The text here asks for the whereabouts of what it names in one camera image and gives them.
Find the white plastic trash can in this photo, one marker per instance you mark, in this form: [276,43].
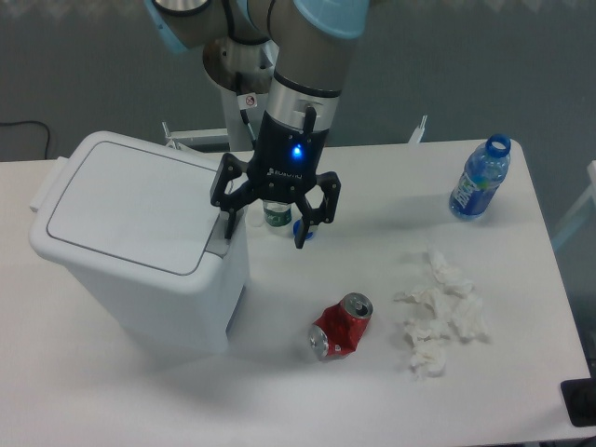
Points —
[132,221]

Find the white metal base frame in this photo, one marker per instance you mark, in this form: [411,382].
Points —
[195,139]

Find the white bottle cap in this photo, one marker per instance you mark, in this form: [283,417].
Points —
[255,219]

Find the clear green-label plastic bottle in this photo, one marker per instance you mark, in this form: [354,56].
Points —
[278,218]

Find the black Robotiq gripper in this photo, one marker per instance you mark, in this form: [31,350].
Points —
[284,163]

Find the crumpled white tissue paper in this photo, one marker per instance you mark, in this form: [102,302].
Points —
[449,308]

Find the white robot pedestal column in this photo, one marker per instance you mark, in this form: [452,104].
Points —
[243,116]

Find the blue plastic water bottle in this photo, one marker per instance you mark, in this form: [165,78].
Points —
[485,170]

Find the crushed red soda can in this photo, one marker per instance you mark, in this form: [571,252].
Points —
[337,332]

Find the blue bottle cap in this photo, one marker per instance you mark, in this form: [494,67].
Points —
[310,233]

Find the black device at edge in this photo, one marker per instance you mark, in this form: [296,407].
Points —
[579,399]

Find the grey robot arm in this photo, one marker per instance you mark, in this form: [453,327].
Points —
[316,41]

